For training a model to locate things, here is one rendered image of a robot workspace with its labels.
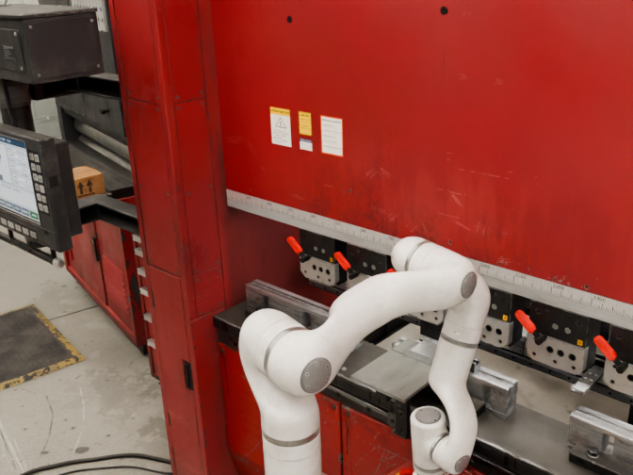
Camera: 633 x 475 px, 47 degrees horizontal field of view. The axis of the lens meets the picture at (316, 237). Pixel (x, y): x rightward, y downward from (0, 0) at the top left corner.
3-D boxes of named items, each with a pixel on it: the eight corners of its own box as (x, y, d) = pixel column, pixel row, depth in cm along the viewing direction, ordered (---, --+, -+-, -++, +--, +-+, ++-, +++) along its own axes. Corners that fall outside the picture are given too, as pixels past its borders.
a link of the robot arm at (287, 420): (281, 454, 141) (273, 347, 132) (235, 409, 155) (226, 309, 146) (332, 432, 147) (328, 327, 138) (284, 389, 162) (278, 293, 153)
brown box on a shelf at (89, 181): (42, 192, 368) (38, 169, 364) (92, 182, 382) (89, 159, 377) (59, 207, 345) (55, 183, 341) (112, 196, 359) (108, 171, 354)
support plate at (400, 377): (350, 378, 200) (350, 375, 200) (407, 340, 218) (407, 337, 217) (403, 402, 188) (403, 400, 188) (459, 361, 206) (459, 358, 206)
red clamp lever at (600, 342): (595, 336, 167) (624, 371, 164) (603, 330, 170) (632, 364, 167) (590, 340, 168) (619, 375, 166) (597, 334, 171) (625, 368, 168)
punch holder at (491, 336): (458, 333, 200) (460, 278, 193) (474, 321, 205) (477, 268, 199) (507, 351, 190) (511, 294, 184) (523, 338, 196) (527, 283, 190)
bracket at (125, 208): (46, 226, 277) (43, 209, 274) (103, 209, 293) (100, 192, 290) (105, 252, 251) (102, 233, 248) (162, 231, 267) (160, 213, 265)
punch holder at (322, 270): (300, 275, 238) (298, 228, 232) (317, 267, 244) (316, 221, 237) (334, 287, 228) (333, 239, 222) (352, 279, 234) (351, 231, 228)
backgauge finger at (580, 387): (554, 388, 193) (556, 372, 191) (595, 350, 210) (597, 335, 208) (598, 406, 185) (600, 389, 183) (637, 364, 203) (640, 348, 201)
